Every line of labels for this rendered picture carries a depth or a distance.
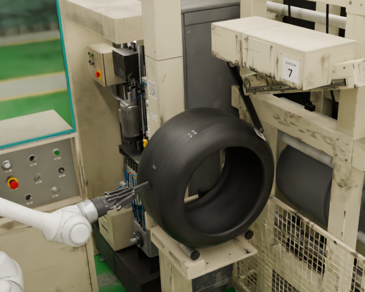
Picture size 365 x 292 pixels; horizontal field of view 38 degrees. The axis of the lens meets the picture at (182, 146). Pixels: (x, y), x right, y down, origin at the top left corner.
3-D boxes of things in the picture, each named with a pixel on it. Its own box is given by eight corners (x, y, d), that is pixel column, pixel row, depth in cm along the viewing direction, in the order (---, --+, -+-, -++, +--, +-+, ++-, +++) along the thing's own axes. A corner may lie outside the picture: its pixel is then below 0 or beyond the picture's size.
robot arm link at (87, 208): (73, 200, 202) (87, 194, 204) (79, 219, 206) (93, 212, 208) (81, 211, 194) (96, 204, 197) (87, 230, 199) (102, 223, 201)
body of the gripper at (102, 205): (95, 205, 197) (118, 196, 201) (87, 196, 204) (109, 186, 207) (100, 222, 201) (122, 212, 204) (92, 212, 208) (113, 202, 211)
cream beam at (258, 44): (210, 56, 235) (209, 23, 229) (255, 47, 246) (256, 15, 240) (301, 92, 187) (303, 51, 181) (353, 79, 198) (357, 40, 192)
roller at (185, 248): (154, 223, 252) (153, 215, 250) (162, 221, 254) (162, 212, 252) (191, 262, 224) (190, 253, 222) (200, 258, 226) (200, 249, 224)
